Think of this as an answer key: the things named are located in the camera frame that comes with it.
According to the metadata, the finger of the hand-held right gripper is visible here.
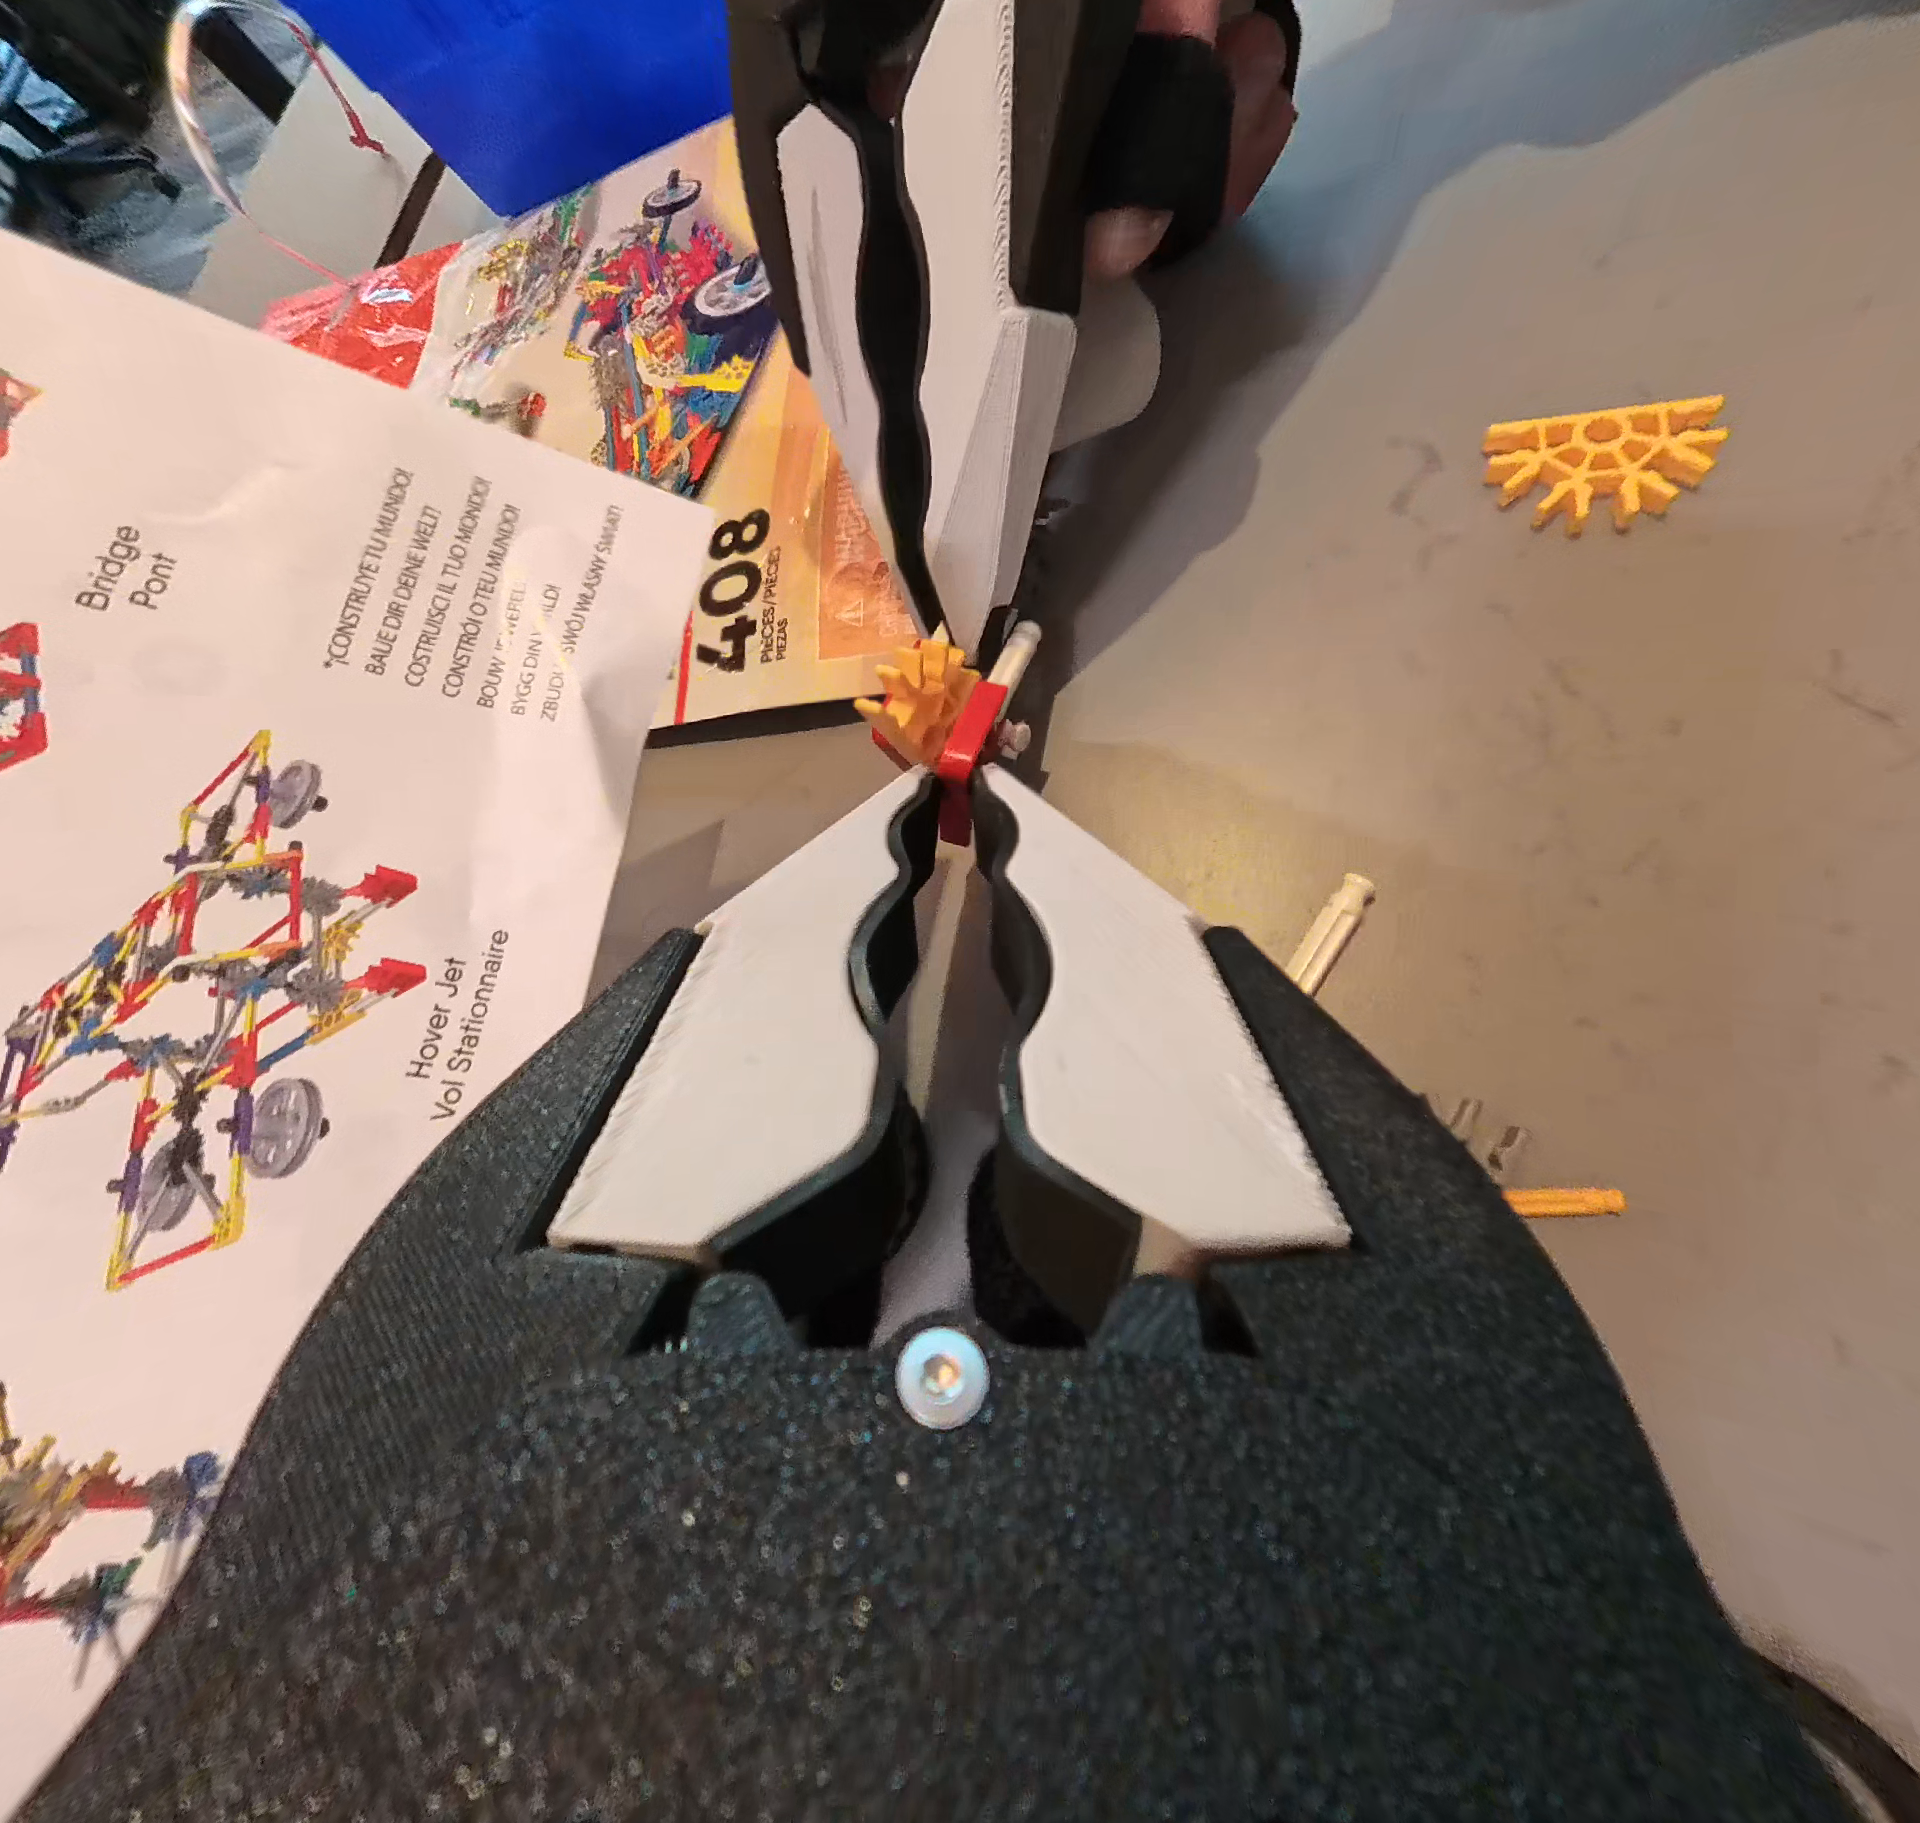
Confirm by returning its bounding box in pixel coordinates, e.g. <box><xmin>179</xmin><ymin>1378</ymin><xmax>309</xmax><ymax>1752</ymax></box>
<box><xmin>772</xmin><ymin>105</ymin><xmax>940</xmax><ymax>625</ymax></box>
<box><xmin>897</xmin><ymin>0</ymin><xmax>1082</xmax><ymax>655</ymax></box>

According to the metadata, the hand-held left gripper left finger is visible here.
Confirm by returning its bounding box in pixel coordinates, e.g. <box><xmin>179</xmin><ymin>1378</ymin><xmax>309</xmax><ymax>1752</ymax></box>
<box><xmin>547</xmin><ymin>769</ymin><xmax>934</xmax><ymax>1262</ymax></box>

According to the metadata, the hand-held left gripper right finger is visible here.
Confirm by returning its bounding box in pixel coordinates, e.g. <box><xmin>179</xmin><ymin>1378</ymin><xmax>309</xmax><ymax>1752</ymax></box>
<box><xmin>976</xmin><ymin>764</ymin><xmax>1355</xmax><ymax>1272</ymax></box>

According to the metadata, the red connector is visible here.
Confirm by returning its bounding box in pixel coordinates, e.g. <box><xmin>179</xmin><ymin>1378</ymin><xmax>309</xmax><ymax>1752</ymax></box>
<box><xmin>933</xmin><ymin>680</ymin><xmax>1009</xmax><ymax>850</ymax></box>

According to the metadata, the connector assembly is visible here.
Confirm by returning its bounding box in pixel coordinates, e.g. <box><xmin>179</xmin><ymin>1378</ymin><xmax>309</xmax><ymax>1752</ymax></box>
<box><xmin>853</xmin><ymin>620</ymin><xmax>962</xmax><ymax>772</ymax></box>

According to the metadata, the building instruction sheet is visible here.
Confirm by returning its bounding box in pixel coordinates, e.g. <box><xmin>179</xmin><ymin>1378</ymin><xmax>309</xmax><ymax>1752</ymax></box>
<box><xmin>0</xmin><ymin>224</ymin><xmax>721</xmax><ymax>1705</ymax></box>

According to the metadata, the person's right hand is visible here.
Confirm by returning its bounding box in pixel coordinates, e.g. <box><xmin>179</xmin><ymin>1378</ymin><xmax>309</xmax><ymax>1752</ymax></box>
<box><xmin>1086</xmin><ymin>0</ymin><xmax>1382</xmax><ymax>280</ymax></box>

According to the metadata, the short white spacer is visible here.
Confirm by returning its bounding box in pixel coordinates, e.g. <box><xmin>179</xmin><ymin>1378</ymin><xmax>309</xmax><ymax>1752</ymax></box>
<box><xmin>1287</xmin><ymin>874</ymin><xmax>1381</xmax><ymax>995</ymax></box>

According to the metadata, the blue plastic bin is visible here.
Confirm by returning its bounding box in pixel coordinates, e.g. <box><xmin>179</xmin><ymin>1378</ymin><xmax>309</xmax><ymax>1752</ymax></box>
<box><xmin>180</xmin><ymin>0</ymin><xmax>739</xmax><ymax>220</ymax></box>

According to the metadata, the grey snowflake connector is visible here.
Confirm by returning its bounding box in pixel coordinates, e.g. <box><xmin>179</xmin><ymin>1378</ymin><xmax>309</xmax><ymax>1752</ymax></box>
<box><xmin>1425</xmin><ymin>1094</ymin><xmax>1533</xmax><ymax>1180</ymax></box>

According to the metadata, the colourful toy packaging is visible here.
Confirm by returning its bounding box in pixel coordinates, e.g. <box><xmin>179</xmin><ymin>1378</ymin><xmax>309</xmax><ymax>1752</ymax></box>
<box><xmin>165</xmin><ymin>0</ymin><xmax>909</xmax><ymax>733</ymax></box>

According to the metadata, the yellow connector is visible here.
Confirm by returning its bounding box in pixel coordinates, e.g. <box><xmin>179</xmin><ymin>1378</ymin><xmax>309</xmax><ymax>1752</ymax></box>
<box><xmin>1484</xmin><ymin>394</ymin><xmax>1729</xmax><ymax>535</ymax></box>

